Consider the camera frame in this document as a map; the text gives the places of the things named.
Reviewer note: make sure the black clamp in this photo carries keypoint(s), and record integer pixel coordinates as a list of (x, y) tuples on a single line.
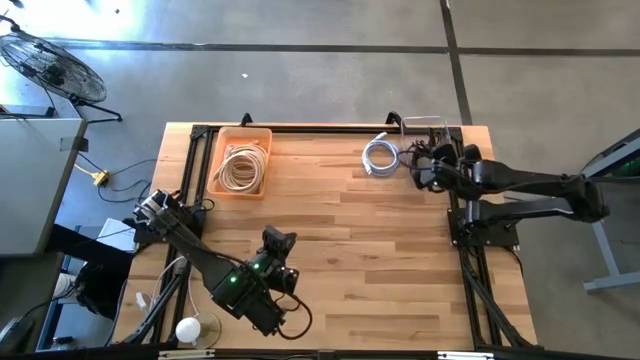
[(246, 120), (392, 117)]

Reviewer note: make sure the white box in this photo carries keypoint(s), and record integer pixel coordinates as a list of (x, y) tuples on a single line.
[(117, 240)]

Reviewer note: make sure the black aluminium table frame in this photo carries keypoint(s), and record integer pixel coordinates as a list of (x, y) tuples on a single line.
[(325, 130)]

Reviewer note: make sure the grey metal table frame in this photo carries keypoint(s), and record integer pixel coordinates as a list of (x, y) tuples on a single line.
[(615, 281)]

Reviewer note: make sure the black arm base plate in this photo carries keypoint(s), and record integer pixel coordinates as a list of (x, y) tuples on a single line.
[(145, 236), (495, 237)]

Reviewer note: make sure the orange plastic bin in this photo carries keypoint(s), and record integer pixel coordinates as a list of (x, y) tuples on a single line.
[(245, 135)]

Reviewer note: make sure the clear plastic bin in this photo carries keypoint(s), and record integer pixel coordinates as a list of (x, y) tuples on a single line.
[(425, 122)]

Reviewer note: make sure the grey table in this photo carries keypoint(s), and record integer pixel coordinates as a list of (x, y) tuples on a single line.
[(35, 185)]

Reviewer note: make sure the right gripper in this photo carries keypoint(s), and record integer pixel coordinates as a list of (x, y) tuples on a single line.
[(452, 177)]

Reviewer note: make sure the silver bracket plate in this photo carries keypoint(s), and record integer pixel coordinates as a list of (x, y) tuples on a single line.
[(185, 354), (465, 356)]

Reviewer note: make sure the white globe lamp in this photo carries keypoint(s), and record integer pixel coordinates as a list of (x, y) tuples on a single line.
[(187, 330)]

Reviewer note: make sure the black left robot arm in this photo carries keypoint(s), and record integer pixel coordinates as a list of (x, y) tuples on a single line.
[(200, 255)]

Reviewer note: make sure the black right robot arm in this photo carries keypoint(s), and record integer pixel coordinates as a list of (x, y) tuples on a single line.
[(530, 182)]

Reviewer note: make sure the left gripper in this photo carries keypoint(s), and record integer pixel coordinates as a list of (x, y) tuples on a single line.
[(275, 275)]

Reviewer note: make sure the black floor fan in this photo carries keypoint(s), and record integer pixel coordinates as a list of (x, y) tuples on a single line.
[(50, 67)]

